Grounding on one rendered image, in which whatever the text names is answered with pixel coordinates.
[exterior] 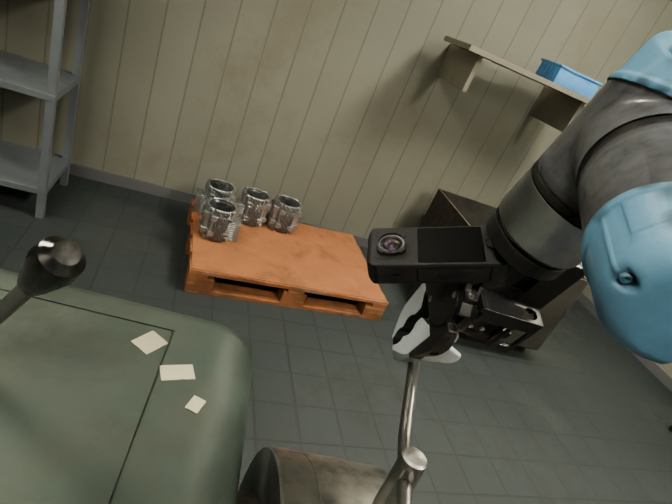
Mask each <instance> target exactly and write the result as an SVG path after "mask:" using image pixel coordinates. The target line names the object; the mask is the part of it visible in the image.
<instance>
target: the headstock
mask: <svg viewBox="0 0 672 504"><path fill-rule="evenodd" d="M151 331H154V332H156V333H157V334H158V335H159V336H160V337H162V338H163V339H164V340H165V341H166V342H168V344H166V345H165V346H163V347H161V348H159V349H157V350H155V351H153V352H151V353H149V354H147V355H146V354H145V353H144V352H142V351H141V350H140V349H139V348H138V347H137V346H135V345H134V344H133V343H132V342H131V341H132V340H134V339H136V338H138V337H140V336H142V335H144V334H146V333H149V332H151ZM189 364H192V365H193V370H194V374H195V379H189V380H166V381H161V374H160V367H159V365H189ZM252 371H253V365H252V357H251V354H250V351H249V349H248V347H247V345H246V344H245V342H244V341H243V340H242V339H241V337H240V336H239V335H238V334H236V333H235V332H234V331H233V330H231V329H229V328H228V327H226V326H224V325H221V324H219V323H215V322H212V321H208V320H204V319H200V318H196V317H192V316H188V315H184V314H180V313H176V312H172V311H168V310H164V309H160V308H156V307H152V306H148V305H144V304H140V303H136V302H132V301H128V300H124V299H120V298H116V297H112V296H108V295H104V294H100V293H96V292H92V291H88V290H84V289H80V288H76V287H72V286H65V287H63V288H60V289H58V290H55V291H52V292H50V293H47V294H44V295H40V296H33V297H31V298H30V299H29V300H28V301H27V302H26V303H25V304H23V305H22V306H21V307H20V308H19V309H18V310H17V311H16V312H14V313H13V314H12V315H11V316H10V317H9V318H8V319H6V320H5V321H4V322H3V323H2V324H1V325H0V504H236V503H237V495H238V486H239V478H240V470H241V462H242V453H243V445H244V437H245V429H246V420H247V412H248V404H249V395H250V387H251V379H252ZM194 395H195V396H197V397H199V398H201V399H203V400H205V401H206V403H205V404H204V405H203V407H202V408H201V409H200V411H199V412H198V413H197V414H196V413H194V412H192V411H190V410H188V409H186V408H185V406H186V405H187V404H188V403H189V401H190V400H191V399H192V398H193V396H194Z"/></svg>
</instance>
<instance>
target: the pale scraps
mask: <svg viewBox="0 0 672 504"><path fill-rule="evenodd" d="M131 342H132V343H133V344H134V345H135V346H137V347H138V348H139V349H140V350H141V351H142V352H144V353H145V354H146V355H147V354H149V353H151V352H153V351H155V350H157V349H159V348H161V347H163V346H165V345H166V344H168V342H166V341H165V340H164V339H163V338H162V337H160V336H159V335H158V334H157V333H156V332H154V331H151V332H149V333H146V334H144V335H142V336H140V337H138V338H136V339H134V340H132V341H131ZM159 367H160V374H161V381H166V380H189V379H195V374H194V370H193V365H192V364H189V365H159ZM205 403H206V401H205V400H203V399H201V398H199V397H197V396H195V395H194V396H193V398H192V399H191V400H190V401H189V403H188V404H187V405H186V406H185V408H186V409H188V410H190V411H192V412H194V413H196V414H197V413H198V412H199V411H200V409H201V408H202V407H203V405H204V404H205Z"/></svg>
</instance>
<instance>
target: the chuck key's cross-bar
mask: <svg viewBox="0 0 672 504"><path fill-rule="evenodd" d="M419 368H420V361H415V362H408V368H407V375H406V382H405V389H404V396H403V403H402V410H401V417H400V424H399V432H398V453H397V458H398V456H399V455H400V453H401V451H402V449H403V448H404V447H412V429H413V420H414V412H415V403H416V394H417V386H418V377H419ZM396 504H413V495H412V483H411V482H410V481H408V480H405V479H399V480H398V481H397V494H396Z"/></svg>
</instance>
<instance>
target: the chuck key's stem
mask: <svg viewBox="0 0 672 504"><path fill-rule="evenodd" d="M427 466H428V462H427V459H426V457H425V455H424V454H423V453H422V452H421V451H420V450H418V449H417V448H414V447H404V448H403V449H402V451H401V453H400V455H399V456H398V458H397V460H396V462H395V463H394V465H393V467H392V469H391V470H390V472H389V474H388V476H387V477H386V479H385V481H384V483H383V484H382V486H381V488H380V490H379V491H378V493H377V495H376V497H375V498H374V500H373V502H372V504H396V494H397V481H398V480H399V479H405V480H408V481H410V482H411V483H412V491H413V489H414V488H415V486H416V484H417V483H418V481H419V479H420V478H421V476H422V475H423V473H424V471H425V470H426V468H427Z"/></svg>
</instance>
